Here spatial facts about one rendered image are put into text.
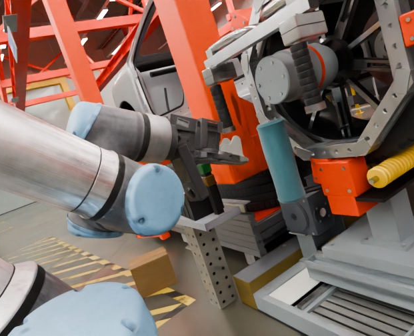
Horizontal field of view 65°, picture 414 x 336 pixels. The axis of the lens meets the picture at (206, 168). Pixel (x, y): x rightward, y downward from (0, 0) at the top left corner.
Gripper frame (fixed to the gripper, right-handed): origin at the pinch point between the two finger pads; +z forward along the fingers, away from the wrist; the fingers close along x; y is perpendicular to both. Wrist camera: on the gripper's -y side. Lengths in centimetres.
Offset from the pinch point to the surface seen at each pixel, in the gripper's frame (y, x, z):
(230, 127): 14.0, 20.6, 12.0
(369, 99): 22.2, -6.4, 40.6
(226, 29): 490, 655, 476
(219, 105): 20.1, 21.7, 8.3
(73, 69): 104, 242, 7
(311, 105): 12.4, -11.9, 8.4
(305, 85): 16.3, -11.5, 6.7
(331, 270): -31, 19, 59
